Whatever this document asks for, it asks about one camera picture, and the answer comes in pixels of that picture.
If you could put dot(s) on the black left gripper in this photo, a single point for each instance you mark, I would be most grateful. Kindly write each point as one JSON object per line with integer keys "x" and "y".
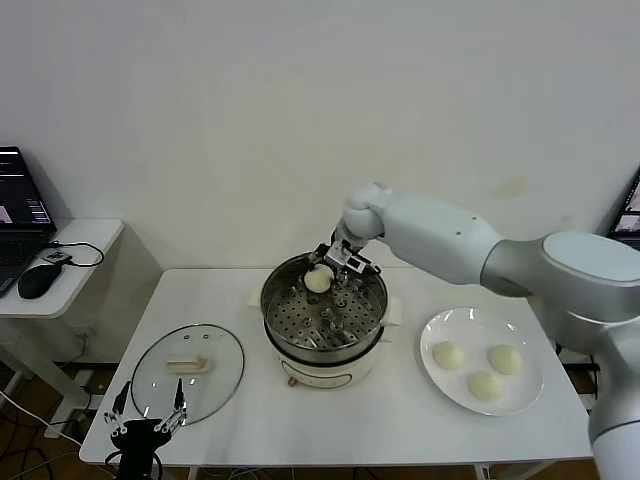
{"x": 136, "y": 445}

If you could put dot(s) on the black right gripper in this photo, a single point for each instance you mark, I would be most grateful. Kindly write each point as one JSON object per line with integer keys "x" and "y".
{"x": 349, "y": 239}

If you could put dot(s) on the white steamed baozi bun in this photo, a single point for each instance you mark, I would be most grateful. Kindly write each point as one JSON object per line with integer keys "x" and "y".
{"x": 505, "y": 359}
{"x": 484, "y": 386}
{"x": 448, "y": 356}
{"x": 318, "y": 279}

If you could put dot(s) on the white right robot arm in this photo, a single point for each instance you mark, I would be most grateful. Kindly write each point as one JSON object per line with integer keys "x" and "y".
{"x": 440, "y": 235}

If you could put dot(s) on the stainless steel steamer basket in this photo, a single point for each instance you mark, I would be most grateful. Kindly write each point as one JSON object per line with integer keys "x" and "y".
{"x": 300, "y": 325}

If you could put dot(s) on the cream electric cooker base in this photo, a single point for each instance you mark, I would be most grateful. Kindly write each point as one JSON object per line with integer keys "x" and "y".
{"x": 325, "y": 375}

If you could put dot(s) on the white side table with mouse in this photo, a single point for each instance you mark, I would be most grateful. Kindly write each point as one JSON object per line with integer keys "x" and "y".
{"x": 85, "y": 280}

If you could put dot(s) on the white round plate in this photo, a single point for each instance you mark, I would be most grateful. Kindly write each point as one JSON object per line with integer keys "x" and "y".
{"x": 475, "y": 325}

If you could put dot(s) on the black computer mouse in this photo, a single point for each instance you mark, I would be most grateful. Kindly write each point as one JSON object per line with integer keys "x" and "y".
{"x": 37, "y": 282}

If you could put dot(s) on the black laptop with dark screen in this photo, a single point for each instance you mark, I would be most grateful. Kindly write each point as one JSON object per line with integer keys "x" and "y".
{"x": 20, "y": 200}

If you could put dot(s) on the black laptop with pink images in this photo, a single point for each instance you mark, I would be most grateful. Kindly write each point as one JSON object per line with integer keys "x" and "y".
{"x": 629, "y": 215}

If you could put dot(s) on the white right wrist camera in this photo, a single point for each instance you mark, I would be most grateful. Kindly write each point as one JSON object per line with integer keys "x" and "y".
{"x": 350, "y": 260}

